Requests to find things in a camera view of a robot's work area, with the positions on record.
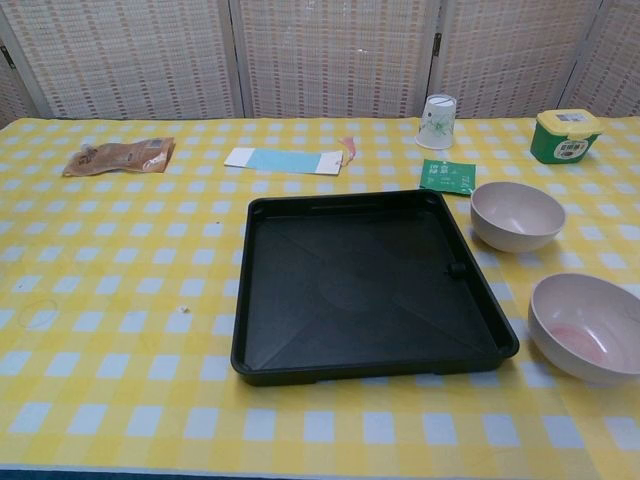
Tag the plain pink bowl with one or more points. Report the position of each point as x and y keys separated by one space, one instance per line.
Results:
x=517 y=215

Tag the pink bowl with red stain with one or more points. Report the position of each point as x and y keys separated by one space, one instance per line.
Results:
x=590 y=325

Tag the black square plastic tray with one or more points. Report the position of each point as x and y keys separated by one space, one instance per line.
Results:
x=350 y=300

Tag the blue and white card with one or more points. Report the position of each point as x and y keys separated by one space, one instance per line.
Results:
x=280 y=161

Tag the pink tassel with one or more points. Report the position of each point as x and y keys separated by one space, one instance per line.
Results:
x=348 y=147

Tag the green tea sachet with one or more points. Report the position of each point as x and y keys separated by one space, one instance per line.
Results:
x=447 y=176

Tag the floral print paper cup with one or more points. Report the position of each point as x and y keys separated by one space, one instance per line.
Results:
x=437 y=125

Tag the woven folding screen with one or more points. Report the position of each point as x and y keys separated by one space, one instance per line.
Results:
x=325 y=55

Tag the yellow checked tablecloth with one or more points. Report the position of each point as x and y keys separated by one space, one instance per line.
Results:
x=125 y=260

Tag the brown spouted pouch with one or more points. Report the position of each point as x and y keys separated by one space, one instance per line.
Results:
x=120 y=156

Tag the green tub with yellow lid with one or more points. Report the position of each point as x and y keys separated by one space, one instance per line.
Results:
x=565 y=145

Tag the clear rubber band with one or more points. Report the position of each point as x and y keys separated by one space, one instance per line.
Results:
x=50 y=302

